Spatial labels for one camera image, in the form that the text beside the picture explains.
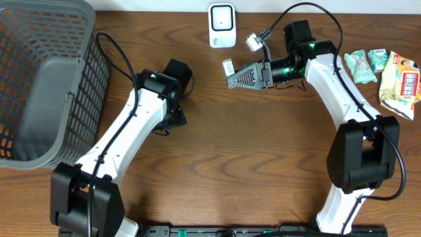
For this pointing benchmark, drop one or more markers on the dark green round-logo box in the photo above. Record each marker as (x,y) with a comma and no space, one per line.
(228,67)

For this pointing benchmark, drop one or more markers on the orange tissue pack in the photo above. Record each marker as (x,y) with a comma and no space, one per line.
(418,95)

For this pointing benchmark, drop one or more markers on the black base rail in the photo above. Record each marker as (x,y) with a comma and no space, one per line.
(282,230)

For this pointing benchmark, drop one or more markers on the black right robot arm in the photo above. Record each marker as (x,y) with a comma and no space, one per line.
(361,156)

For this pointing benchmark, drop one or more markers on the dark grey plastic basket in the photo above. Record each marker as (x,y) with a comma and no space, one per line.
(53,83)

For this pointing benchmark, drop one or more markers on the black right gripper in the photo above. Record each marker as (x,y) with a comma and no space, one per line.
(259,76)

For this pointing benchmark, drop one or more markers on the teal snack wrapper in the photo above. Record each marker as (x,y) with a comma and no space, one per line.
(359,67)

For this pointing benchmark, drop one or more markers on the small teal tissue pack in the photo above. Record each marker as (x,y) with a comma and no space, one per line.
(378,59)

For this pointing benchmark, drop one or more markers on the white barcode scanner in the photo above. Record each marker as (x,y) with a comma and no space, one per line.
(222,25)

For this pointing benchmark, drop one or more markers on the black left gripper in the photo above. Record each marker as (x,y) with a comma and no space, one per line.
(179,119)

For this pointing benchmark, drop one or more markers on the yellow wet wipes pack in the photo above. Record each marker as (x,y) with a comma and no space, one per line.
(399,84)

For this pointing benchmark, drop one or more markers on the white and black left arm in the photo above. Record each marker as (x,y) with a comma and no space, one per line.
(85,197)

